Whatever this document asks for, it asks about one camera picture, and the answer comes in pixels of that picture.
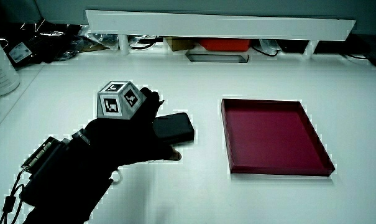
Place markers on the person's left hand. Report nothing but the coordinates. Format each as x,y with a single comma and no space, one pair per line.
135,137

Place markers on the black battery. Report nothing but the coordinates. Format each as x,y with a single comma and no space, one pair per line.
178,127

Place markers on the black forearm sensor box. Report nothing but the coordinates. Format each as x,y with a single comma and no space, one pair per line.
46,158

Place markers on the white desk shelf riser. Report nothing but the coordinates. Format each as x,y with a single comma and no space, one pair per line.
218,26

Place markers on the white desk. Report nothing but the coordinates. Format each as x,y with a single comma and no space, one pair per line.
268,202

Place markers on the clear plastic bag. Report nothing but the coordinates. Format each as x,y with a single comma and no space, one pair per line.
269,45
102,40

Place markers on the brown cardboard box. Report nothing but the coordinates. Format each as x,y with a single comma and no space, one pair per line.
179,44

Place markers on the grey flat rectangular panel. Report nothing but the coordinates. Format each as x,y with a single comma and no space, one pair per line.
217,58

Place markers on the orange box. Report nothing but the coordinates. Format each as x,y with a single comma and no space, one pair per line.
225,44

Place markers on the black plastic bags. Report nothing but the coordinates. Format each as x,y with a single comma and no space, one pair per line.
41,43

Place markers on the dark red tray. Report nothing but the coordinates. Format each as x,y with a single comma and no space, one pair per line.
268,137

